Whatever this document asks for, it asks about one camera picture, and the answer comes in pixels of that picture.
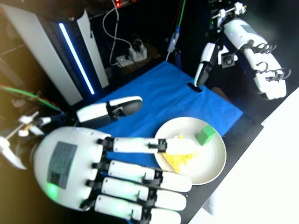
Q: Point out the white column with blue light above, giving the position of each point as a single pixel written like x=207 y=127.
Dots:
x=35 y=46

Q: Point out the white power strip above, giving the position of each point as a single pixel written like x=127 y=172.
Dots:
x=137 y=52

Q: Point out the white round plate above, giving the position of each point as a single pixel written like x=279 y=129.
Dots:
x=205 y=163

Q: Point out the blue cloth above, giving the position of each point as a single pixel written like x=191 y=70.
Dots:
x=163 y=93

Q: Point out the green cube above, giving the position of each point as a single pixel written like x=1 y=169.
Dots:
x=205 y=136

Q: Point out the bag of yellow corn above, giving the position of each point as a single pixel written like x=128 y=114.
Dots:
x=177 y=161

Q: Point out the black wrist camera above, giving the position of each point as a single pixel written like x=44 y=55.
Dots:
x=228 y=61

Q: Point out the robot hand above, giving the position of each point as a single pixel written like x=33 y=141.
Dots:
x=240 y=32
x=70 y=158

